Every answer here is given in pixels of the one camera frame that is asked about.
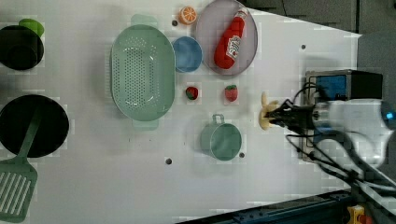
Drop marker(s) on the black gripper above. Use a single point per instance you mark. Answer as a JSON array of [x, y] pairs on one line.
[[293, 117]]

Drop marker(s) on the plush peeled banana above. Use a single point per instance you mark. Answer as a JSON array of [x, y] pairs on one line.
[[266, 107]]

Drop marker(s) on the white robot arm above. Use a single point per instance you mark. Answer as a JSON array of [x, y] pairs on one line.
[[368, 123]]

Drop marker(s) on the large plush strawberry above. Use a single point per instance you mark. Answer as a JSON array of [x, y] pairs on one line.
[[231, 93]]

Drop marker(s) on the green metal pot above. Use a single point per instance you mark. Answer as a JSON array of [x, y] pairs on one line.
[[220, 140]]

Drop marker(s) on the plush ketchup bottle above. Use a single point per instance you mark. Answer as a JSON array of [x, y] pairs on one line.
[[228, 48]]

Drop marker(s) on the small plush strawberry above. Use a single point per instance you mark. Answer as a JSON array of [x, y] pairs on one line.
[[192, 93]]

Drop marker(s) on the grey round plate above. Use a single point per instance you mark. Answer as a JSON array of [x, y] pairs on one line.
[[213, 21]]

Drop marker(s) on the blue plastic bowl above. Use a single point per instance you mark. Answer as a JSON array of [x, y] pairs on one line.
[[189, 54]]

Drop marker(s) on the plush orange slice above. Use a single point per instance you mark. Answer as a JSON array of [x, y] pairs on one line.
[[187, 15]]

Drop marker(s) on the green plastic colander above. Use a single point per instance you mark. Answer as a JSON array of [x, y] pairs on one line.
[[143, 73]]

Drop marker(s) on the black cup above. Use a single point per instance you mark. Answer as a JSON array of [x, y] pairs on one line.
[[20, 48]]

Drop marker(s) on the green slotted spatula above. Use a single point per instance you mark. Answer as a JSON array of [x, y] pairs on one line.
[[18, 177]]

